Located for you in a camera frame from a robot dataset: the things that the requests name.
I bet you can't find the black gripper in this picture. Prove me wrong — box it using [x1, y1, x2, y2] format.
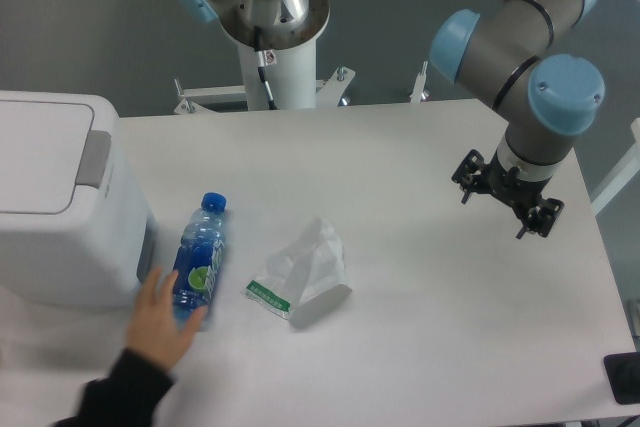
[451, 149, 565, 239]

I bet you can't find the blue plastic drink bottle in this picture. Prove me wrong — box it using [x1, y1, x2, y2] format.
[172, 192, 227, 330]

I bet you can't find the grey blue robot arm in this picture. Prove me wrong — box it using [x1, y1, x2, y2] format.
[429, 0, 605, 237]

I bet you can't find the black sleeved forearm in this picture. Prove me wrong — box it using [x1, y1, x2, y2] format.
[52, 348, 175, 426]

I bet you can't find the grey trash can push button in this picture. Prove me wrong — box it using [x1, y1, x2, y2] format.
[76, 130, 112, 189]

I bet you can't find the white plastic trash can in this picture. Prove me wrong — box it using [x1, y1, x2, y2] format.
[1, 91, 157, 307]

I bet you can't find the person's bare hand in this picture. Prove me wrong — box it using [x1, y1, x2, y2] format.
[125, 267, 208, 372]

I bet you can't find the black device at table edge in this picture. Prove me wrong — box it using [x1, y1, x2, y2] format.
[603, 352, 639, 405]

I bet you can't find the crumpled clear plastic bag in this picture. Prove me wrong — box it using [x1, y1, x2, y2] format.
[242, 217, 352, 330]

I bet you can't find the white frame post right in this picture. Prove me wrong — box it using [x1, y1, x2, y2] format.
[590, 118, 639, 216]

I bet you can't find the white metal table frame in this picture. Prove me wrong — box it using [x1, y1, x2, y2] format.
[173, 61, 432, 116]

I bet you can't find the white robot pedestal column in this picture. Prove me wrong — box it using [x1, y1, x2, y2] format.
[237, 40, 316, 111]

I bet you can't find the black cable on pedestal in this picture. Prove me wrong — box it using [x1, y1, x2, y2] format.
[252, 25, 279, 111]

